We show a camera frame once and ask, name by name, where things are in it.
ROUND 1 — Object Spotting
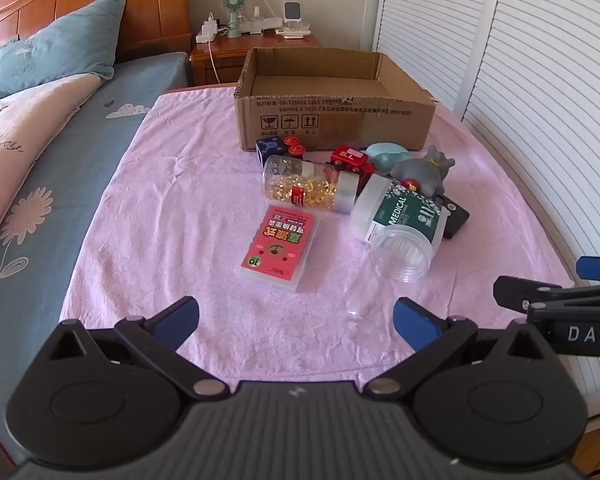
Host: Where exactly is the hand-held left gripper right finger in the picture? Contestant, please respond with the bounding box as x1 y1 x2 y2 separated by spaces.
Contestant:
363 297 549 402

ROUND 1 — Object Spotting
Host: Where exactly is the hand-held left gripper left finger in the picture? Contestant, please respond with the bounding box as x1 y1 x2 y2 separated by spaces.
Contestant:
47 296 231 401

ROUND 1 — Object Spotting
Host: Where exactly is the clear plastic bottle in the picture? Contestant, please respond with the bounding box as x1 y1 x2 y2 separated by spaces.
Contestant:
346 225 433 322

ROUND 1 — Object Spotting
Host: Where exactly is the black rectangular case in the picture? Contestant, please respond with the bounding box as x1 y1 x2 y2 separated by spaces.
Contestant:
437 194 471 241

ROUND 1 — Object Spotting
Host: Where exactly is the green label cotton swab jar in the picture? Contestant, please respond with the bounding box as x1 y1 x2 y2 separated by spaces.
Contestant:
349 174 451 256

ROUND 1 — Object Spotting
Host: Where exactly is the pink card box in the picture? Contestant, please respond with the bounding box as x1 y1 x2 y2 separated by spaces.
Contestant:
235 205 321 295

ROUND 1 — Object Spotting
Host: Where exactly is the grey hippo toy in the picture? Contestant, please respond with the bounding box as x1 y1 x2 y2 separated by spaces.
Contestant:
390 145 456 196

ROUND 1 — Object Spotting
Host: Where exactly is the clear bottle of yellow capsules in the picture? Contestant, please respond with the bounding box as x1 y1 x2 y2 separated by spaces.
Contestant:
262 155 363 216

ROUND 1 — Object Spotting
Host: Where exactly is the brown cardboard box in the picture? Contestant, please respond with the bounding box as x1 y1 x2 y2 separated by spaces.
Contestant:
234 47 437 153

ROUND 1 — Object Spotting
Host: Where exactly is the pink towel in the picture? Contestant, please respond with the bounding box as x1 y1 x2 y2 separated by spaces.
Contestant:
60 87 578 376

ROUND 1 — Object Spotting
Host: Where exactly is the white louvered closet door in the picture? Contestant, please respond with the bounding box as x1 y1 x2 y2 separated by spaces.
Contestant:
372 0 506 111
460 0 600 411

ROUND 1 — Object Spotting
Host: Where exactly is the teal round case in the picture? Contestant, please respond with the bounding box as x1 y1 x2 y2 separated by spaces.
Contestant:
366 142 411 171

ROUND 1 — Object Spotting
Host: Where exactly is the red toy train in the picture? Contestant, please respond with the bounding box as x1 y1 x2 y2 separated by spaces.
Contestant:
327 146 376 181

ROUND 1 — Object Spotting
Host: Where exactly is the blue flower bed sheet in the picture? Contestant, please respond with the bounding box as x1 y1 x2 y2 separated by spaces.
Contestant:
0 51 191 461

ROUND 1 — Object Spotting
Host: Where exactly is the dark blue toy cube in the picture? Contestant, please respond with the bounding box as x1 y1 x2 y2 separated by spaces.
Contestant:
255 136 286 163

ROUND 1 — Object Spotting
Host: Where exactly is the pink floral pillow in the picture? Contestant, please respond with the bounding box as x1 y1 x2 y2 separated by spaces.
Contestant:
0 74 103 271

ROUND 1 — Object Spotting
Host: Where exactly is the wooden nightstand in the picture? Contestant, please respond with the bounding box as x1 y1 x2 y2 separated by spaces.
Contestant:
189 34 322 87

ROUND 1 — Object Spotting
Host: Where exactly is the white power strip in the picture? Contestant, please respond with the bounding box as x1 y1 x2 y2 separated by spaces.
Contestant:
196 14 221 44

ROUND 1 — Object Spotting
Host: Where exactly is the white desk organizer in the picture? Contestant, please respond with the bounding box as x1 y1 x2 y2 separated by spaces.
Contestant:
245 2 284 34

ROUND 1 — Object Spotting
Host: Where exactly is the green handheld fan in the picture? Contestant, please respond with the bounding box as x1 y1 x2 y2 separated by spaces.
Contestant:
221 0 247 40

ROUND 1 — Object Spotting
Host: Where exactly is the white phone stand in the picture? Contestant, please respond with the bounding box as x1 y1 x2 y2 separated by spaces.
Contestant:
282 1 304 31

